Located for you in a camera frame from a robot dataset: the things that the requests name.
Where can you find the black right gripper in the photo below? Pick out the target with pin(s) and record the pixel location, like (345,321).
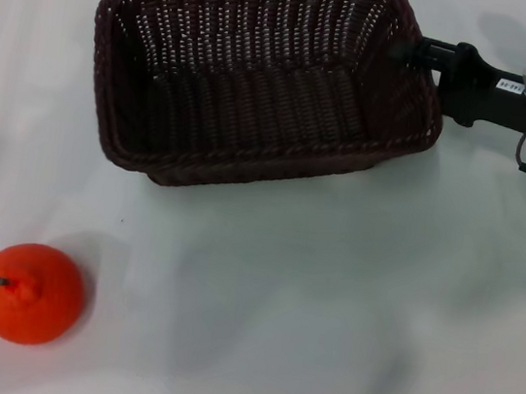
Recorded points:
(492,99)

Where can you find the dark brown woven basket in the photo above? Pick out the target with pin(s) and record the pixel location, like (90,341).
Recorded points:
(256,108)

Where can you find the orange mandarin fruit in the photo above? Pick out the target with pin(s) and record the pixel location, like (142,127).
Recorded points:
(41,313)

